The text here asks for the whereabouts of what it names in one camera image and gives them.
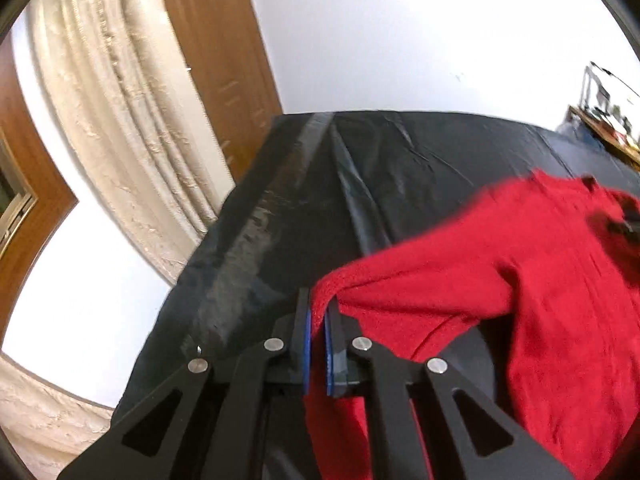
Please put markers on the red knit sweater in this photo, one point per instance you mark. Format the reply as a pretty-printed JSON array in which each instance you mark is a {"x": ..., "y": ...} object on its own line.
[{"x": 540, "y": 270}]

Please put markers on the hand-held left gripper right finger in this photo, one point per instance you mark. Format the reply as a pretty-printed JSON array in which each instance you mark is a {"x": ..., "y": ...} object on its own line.
[{"x": 329, "y": 360}]

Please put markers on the wooden window frame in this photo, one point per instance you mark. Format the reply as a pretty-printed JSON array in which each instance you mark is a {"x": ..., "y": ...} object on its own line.
[{"x": 20, "y": 200}]

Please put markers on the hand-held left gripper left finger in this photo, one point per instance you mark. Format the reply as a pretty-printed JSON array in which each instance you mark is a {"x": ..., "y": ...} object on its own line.
[{"x": 306, "y": 350}]

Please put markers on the wooden door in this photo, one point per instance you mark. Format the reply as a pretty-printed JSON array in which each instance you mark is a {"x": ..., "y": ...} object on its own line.
[{"x": 220, "y": 60}]

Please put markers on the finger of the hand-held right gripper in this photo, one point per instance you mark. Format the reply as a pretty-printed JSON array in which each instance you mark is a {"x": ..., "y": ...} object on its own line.
[{"x": 622, "y": 225}]

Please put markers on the beige curtain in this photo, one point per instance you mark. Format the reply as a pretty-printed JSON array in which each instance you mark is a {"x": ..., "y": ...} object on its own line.
[{"x": 110, "y": 90}]

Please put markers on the black table sheet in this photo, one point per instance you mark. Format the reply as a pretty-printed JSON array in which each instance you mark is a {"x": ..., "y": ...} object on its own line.
[{"x": 390, "y": 180}]

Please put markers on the wooden side desk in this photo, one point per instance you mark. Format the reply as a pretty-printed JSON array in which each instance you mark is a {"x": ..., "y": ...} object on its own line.
[{"x": 607, "y": 132}]

